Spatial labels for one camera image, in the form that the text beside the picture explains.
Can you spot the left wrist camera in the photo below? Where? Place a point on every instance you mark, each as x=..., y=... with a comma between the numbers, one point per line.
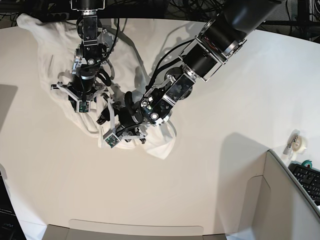
x=111, y=139

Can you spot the green tape roll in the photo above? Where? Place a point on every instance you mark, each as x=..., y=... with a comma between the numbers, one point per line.
x=307, y=164

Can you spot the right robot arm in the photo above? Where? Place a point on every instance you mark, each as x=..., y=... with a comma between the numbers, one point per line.
x=88, y=76

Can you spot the black monitor corner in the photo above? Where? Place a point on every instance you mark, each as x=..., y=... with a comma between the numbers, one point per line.
x=10, y=228

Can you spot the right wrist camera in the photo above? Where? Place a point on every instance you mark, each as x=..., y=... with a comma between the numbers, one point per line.
x=82, y=106

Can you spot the beige cardboard box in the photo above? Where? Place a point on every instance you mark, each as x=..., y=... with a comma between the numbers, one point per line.
x=276, y=207

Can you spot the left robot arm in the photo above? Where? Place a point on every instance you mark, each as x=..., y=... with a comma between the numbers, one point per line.
x=202, y=57

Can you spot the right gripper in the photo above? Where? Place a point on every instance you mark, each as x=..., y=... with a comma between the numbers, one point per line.
x=79, y=89

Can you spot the clear tape dispenser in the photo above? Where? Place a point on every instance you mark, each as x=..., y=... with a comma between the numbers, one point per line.
x=296, y=145

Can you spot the black computer keyboard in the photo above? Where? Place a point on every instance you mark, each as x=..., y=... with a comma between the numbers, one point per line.
x=309, y=179

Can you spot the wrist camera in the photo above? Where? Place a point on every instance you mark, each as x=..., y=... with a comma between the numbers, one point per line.
x=82, y=106
x=111, y=139

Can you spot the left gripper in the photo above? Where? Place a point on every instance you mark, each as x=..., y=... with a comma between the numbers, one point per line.
x=125, y=120

